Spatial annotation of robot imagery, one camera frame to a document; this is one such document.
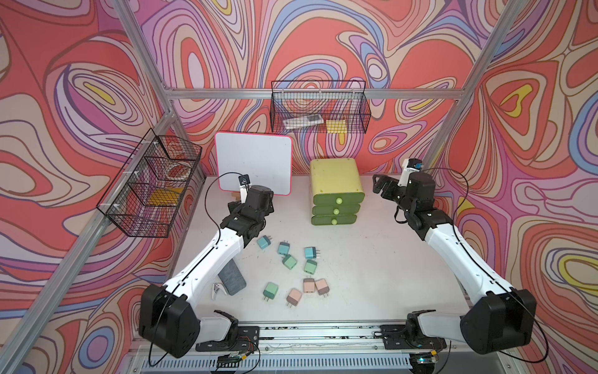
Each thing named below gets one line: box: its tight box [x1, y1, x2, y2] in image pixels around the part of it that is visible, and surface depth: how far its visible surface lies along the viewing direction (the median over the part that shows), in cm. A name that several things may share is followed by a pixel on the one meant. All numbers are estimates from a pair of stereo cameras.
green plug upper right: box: [303, 259, 318, 276], surface depth 90 cm
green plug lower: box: [262, 282, 279, 302], surface depth 84 cm
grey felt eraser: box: [217, 258, 247, 296], surface depth 86 cm
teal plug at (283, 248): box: [277, 239, 291, 256], surface depth 95 cm
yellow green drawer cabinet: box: [309, 158, 366, 221], surface depth 93 cm
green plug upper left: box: [281, 254, 298, 270], surface depth 90 cm
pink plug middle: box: [302, 275, 316, 294], surface depth 85 cm
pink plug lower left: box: [286, 287, 303, 308], surface depth 82 cm
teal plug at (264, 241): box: [256, 234, 273, 250], surface depth 97 cm
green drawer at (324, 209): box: [312, 204, 361, 216], surface depth 95 cm
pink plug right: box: [314, 278, 331, 298], surface depth 84 cm
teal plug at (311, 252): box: [304, 246, 321, 259], surface depth 93 cm
